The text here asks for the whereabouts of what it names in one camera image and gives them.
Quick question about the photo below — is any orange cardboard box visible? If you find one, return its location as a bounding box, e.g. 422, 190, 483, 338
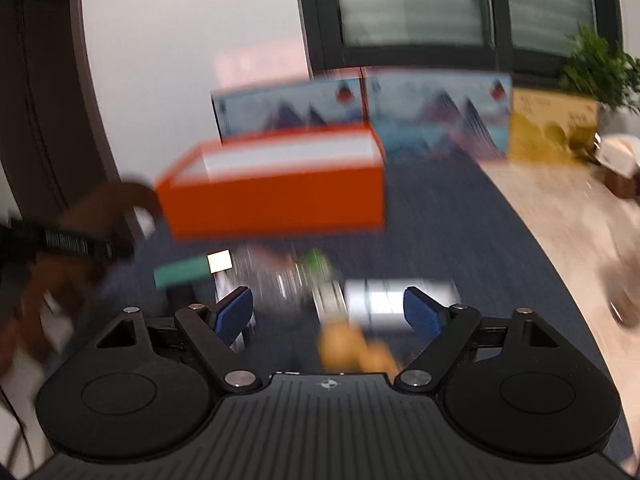
154, 127, 387, 242

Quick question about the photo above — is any blue-grey felt mat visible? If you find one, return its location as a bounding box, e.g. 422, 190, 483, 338
95, 152, 623, 463

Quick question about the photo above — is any clear plastic bag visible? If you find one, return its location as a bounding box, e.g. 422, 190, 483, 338
232, 247, 301, 311

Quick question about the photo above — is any large landscape print box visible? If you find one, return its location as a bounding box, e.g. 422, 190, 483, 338
364, 72, 515, 162

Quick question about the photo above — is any dark window frame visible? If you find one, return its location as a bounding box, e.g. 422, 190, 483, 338
292, 0, 626, 80

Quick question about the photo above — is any green round toy figure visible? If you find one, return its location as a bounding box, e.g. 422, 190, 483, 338
299, 249, 333, 281

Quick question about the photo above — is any teal flat object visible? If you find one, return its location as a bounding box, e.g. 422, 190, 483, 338
154, 256, 210, 290

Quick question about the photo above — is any yellow-orange toy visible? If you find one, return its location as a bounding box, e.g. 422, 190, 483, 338
319, 324, 402, 374

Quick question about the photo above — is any brown wooden chair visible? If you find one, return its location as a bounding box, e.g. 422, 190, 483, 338
0, 180, 162, 376

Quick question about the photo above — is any white plug charger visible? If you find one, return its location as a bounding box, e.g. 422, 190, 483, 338
344, 279, 462, 333

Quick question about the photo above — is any green potted plant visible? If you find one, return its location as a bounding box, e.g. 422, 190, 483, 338
559, 24, 640, 111

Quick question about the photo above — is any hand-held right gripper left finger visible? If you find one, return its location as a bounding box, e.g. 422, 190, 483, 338
95, 286, 263, 394

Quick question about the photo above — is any white object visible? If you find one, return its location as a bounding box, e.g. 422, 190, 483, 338
595, 132, 640, 178

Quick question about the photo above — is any gold printed box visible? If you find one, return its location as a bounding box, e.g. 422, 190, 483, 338
507, 86, 601, 165

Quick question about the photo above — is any small landscape print box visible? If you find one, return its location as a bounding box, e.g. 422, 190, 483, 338
211, 78, 368, 142

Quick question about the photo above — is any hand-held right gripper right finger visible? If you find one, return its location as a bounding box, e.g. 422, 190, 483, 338
395, 286, 559, 393

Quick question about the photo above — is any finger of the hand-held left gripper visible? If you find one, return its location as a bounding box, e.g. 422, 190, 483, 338
10, 220, 137, 266

